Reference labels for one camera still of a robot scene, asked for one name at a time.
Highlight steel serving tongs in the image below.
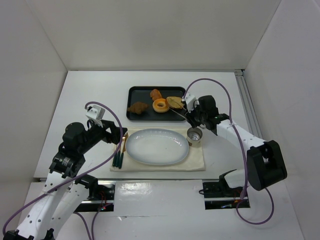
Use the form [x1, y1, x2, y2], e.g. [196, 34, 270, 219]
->
[166, 97, 206, 130]

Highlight sliced seeded bread loaf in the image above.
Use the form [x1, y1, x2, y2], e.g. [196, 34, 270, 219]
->
[165, 96, 184, 109]

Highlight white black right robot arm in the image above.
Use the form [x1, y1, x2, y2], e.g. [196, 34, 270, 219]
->
[182, 92, 288, 191]

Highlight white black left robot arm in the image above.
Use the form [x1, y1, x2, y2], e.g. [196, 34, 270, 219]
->
[3, 120, 127, 240]

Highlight steel cup with cream sleeve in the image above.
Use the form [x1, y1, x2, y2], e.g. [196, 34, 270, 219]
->
[186, 127, 203, 147]

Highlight brown chocolate croissant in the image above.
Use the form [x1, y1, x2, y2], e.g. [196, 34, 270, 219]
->
[127, 102, 149, 115]

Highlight orange glazed bagel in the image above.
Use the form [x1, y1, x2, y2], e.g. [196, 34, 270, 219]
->
[152, 98, 170, 113]

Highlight pale blue oval plate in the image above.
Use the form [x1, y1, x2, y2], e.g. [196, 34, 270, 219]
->
[125, 128, 189, 166]

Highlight black baking tray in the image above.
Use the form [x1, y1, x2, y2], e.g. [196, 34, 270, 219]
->
[126, 86, 186, 122]

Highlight orange-brown pastry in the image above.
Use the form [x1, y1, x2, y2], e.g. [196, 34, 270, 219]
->
[150, 89, 163, 101]

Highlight cream cloth placemat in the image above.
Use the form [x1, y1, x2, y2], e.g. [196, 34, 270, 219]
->
[110, 127, 206, 172]

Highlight gold knife green handle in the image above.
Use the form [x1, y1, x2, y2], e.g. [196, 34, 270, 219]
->
[118, 133, 129, 169]

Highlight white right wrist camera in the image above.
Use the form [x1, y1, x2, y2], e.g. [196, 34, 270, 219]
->
[182, 92, 199, 113]

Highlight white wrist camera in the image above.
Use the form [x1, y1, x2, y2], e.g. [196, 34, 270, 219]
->
[182, 92, 199, 113]
[85, 105, 105, 126]

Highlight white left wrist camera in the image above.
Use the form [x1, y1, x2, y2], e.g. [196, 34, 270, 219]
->
[85, 105, 105, 126]

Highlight gold spoon green handle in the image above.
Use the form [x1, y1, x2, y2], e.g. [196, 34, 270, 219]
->
[112, 134, 128, 169]

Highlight gold fork green handle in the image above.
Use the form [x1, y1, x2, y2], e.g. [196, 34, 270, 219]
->
[113, 138, 125, 168]

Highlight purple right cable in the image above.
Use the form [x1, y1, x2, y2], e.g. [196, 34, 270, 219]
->
[184, 77, 275, 225]

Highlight purple cable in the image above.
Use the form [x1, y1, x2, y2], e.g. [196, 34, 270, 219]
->
[184, 77, 275, 225]
[0, 101, 123, 240]

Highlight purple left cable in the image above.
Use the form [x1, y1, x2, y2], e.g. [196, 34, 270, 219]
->
[0, 101, 123, 240]

